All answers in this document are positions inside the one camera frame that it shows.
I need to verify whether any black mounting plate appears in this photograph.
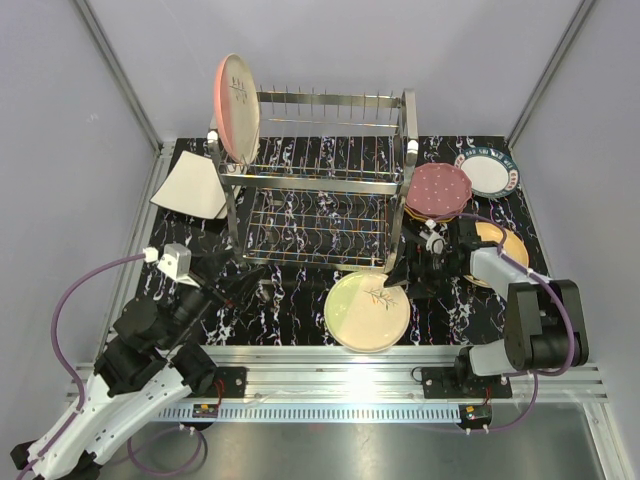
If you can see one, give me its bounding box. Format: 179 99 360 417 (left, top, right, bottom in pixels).
202 366 248 399
420 367 513 400

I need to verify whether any pink round plate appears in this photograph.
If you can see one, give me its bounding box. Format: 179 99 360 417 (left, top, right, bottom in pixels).
213 53 260 165

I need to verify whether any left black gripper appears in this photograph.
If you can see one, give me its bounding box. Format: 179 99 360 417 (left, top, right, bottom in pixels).
158 250 265 351

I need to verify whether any stainless steel dish rack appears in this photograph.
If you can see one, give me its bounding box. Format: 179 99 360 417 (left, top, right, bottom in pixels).
207 89 419 273

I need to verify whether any left small circuit board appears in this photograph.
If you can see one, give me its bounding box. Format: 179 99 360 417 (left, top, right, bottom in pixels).
192 403 219 418

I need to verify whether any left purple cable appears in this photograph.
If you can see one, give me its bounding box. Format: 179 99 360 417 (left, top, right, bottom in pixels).
14 252 209 476

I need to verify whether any small circuit board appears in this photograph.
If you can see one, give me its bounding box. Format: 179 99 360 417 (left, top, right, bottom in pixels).
460 404 493 427
192 403 219 418

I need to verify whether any square black-rimmed plate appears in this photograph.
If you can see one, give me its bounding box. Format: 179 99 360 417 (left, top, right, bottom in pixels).
150 151 226 220

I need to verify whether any beige tan round plate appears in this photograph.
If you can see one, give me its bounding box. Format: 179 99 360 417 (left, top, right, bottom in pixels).
464 221 529 288

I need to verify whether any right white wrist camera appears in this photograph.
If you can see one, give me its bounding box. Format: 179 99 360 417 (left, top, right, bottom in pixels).
418 219 446 255

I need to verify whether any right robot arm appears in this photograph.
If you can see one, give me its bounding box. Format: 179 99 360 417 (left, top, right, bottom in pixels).
384 214 589 399

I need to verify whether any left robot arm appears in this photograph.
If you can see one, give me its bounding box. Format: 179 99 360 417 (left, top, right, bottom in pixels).
10 244 263 479

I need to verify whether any aluminium frame post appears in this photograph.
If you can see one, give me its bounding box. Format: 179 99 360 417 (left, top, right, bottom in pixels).
70 0 164 156
506 0 599 150

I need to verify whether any yellow dotted plate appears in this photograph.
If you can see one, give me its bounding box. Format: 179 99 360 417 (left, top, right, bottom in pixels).
404 206 456 224

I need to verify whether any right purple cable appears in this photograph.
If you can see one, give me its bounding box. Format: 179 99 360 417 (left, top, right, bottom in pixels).
414 212 576 434

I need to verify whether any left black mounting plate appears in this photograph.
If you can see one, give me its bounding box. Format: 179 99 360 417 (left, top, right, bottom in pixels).
202 366 248 399

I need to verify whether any pink dotted plate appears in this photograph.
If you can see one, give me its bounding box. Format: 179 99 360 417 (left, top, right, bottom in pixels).
406 163 472 216

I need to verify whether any teal-rimmed lettered plate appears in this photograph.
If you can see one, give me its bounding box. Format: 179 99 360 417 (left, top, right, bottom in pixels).
454 147 520 199

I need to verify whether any purple cable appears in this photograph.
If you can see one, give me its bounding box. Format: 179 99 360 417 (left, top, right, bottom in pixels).
14 252 209 476
414 212 576 434

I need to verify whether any cream round plate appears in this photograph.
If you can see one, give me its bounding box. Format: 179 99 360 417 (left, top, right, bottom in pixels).
324 271 411 353

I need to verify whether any left aluminium frame post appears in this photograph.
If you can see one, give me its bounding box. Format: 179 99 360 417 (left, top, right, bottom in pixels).
70 0 164 156

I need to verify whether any right small circuit board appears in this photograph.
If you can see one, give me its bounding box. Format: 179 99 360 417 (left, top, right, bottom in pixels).
460 404 493 427

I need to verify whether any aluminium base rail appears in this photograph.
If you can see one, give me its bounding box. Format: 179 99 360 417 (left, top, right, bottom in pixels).
64 344 609 424

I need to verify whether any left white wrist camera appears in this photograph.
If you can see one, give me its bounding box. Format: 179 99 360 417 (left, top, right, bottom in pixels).
142 243 200 288

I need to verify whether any right aluminium frame post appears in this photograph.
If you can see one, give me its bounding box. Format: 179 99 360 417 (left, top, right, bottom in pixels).
506 0 599 150

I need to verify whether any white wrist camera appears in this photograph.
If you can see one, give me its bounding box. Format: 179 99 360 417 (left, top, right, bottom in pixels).
418 219 446 255
142 243 200 288

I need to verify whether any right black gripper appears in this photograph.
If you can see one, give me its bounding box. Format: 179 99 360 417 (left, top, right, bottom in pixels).
383 240 464 300

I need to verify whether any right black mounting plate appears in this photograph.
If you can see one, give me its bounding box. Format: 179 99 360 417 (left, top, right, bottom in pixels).
420 367 513 400

